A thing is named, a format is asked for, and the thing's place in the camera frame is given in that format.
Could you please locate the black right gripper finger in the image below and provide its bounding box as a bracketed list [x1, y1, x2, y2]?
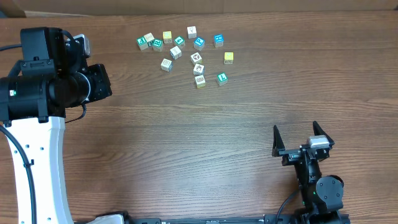
[312, 121, 335, 146]
[272, 125, 285, 157]

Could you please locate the white patterned wooden block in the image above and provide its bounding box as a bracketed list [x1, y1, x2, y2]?
[160, 58, 173, 72]

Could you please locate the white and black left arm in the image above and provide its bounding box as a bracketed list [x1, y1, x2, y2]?
[1, 27, 112, 223]

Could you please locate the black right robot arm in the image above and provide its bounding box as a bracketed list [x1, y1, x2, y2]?
[272, 121, 349, 223]

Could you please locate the green letter block far left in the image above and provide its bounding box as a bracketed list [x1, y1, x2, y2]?
[136, 36, 149, 50]

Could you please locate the plain wooden block number two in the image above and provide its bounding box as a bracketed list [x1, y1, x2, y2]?
[144, 32, 155, 47]

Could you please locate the green R wooden block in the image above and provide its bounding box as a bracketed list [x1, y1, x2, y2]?
[152, 39, 164, 52]

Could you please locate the white block blue side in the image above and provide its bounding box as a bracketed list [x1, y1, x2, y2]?
[170, 46, 182, 60]

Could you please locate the yellow top wooden block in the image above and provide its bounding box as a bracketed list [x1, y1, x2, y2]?
[162, 31, 173, 44]

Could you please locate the green L wooden block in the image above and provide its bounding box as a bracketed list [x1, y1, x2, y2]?
[217, 73, 228, 86]

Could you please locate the green number four block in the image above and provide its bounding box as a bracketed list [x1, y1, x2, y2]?
[174, 36, 185, 49]

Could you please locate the white block brown acorn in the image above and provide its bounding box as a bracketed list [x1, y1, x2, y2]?
[193, 63, 205, 75]

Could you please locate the white block brown animal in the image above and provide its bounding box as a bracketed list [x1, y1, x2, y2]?
[190, 52, 203, 65]

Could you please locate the yellow sided picture block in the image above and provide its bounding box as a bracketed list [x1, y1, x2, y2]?
[195, 75, 206, 88]

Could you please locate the yellow top block right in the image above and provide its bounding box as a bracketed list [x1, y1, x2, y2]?
[224, 52, 234, 65]

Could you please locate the white wooden block top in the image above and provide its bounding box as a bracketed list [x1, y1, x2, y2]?
[187, 26, 197, 39]

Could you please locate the blue P wooden block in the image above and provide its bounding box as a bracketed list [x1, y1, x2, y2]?
[193, 37, 205, 51]

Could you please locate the blue top wooden block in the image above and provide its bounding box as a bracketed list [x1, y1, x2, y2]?
[213, 34, 224, 48]

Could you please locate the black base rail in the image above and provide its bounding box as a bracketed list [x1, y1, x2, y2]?
[74, 210, 351, 224]

